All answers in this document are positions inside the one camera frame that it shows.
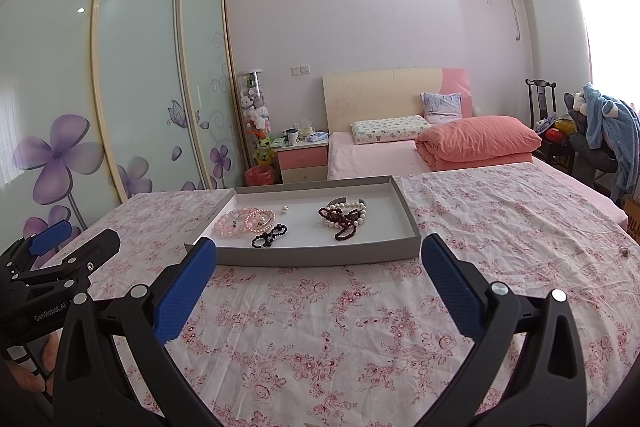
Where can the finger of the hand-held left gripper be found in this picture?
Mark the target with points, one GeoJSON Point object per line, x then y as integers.
{"type": "Point", "coordinates": [95, 249]}
{"type": "Point", "coordinates": [50, 234]}

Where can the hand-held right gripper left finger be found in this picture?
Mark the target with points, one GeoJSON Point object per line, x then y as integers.
{"type": "Point", "coordinates": [185, 292]}

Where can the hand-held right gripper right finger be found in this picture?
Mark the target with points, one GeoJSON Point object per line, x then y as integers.
{"type": "Point", "coordinates": [450, 287]}

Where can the grey cardboard tray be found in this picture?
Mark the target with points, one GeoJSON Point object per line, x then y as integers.
{"type": "Point", "coordinates": [380, 227]}

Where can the person's left hand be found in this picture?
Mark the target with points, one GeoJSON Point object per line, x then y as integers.
{"type": "Point", "coordinates": [32, 382]}

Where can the pink floral tablecloth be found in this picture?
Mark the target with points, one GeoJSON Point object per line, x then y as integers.
{"type": "Point", "coordinates": [325, 332]}

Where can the waste basket with red bag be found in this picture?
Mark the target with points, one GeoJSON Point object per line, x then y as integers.
{"type": "Point", "coordinates": [260, 177]}

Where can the pink bed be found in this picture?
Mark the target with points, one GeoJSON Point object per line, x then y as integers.
{"type": "Point", "coordinates": [380, 157]}

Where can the folded coral quilt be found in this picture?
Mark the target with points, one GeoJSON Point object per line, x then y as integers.
{"type": "Point", "coordinates": [480, 142]}

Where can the flower print sliding wardrobe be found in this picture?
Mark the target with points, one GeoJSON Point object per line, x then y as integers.
{"type": "Point", "coordinates": [125, 82]}

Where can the printed flat pillow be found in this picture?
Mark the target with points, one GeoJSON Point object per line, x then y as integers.
{"type": "Point", "coordinates": [385, 129]}

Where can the pink and cream nightstand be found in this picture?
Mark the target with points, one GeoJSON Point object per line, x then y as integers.
{"type": "Point", "coordinates": [300, 164]}

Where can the purple pillow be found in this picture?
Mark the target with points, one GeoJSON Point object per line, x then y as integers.
{"type": "Point", "coordinates": [441, 107]}

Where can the colourful toys on chair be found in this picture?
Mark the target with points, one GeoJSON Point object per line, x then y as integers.
{"type": "Point", "coordinates": [555, 131]}

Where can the plush toy display tube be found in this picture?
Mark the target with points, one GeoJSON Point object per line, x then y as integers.
{"type": "Point", "coordinates": [254, 117]}

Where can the grey chair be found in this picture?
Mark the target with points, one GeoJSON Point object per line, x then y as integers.
{"type": "Point", "coordinates": [582, 152]}

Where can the cardboard box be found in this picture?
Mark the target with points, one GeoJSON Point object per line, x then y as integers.
{"type": "Point", "coordinates": [632, 217]}

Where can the blue cloth pack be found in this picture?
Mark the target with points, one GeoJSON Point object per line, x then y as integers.
{"type": "Point", "coordinates": [316, 137]}

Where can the cream and pink headboard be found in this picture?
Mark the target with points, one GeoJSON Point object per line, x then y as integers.
{"type": "Point", "coordinates": [370, 97]}

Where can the dark wooden chair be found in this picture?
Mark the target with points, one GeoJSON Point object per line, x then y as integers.
{"type": "Point", "coordinates": [541, 97]}

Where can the blue garment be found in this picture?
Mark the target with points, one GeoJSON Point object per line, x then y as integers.
{"type": "Point", "coordinates": [610, 122]}

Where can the air conditioner pipe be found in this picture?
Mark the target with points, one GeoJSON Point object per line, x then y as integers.
{"type": "Point", "coordinates": [517, 12]}

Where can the pink curtain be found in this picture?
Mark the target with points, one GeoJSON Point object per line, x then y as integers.
{"type": "Point", "coordinates": [595, 7]}

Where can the white wall switch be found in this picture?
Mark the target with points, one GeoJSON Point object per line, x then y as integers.
{"type": "Point", "coordinates": [301, 69]}

